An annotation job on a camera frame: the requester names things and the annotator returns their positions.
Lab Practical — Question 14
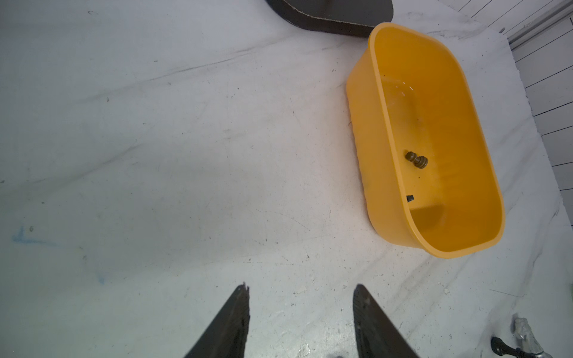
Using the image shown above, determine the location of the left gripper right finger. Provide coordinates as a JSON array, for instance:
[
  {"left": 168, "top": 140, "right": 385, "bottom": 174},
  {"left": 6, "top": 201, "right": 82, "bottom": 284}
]
[{"left": 353, "top": 284, "right": 419, "bottom": 358}]

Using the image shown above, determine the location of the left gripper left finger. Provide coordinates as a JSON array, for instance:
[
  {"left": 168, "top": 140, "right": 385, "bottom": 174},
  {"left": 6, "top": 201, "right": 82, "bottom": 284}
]
[{"left": 185, "top": 283, "right": 250, "bottom": 358}]

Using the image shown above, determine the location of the silver chess piece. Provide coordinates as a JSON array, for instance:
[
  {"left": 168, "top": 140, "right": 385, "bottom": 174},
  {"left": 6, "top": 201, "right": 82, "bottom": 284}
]
[{"left": 513, "top": 317, "right": 552, "bottom": 358}]

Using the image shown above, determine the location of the yellow plastic storage box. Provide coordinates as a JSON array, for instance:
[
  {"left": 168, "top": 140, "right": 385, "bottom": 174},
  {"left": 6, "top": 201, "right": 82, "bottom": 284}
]
[{"left": 346, "top": 22, "right": 505, "bottom": 259}]

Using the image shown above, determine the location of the metal jewelry stand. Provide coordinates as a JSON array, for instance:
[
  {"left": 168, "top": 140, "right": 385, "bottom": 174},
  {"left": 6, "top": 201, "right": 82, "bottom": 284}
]
[{"left": 267, "top": 0, "right": 394, "bottom": 38}]

